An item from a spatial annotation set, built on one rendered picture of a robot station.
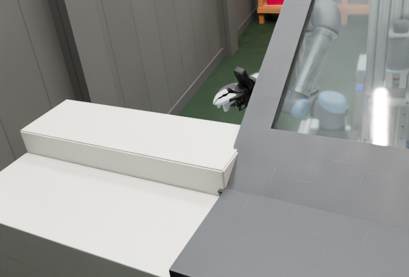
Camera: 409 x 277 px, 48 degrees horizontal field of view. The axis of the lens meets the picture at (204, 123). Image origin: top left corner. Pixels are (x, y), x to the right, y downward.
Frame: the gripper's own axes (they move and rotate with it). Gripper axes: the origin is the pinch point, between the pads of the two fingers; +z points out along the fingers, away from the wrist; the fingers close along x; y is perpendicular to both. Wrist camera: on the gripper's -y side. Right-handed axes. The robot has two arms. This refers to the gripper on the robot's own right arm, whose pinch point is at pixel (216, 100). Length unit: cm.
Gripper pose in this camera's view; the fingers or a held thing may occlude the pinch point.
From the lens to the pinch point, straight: 165.0
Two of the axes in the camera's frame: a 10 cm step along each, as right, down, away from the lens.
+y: 0.2, 8.2, 5.8
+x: -7.1, -4.0, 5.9
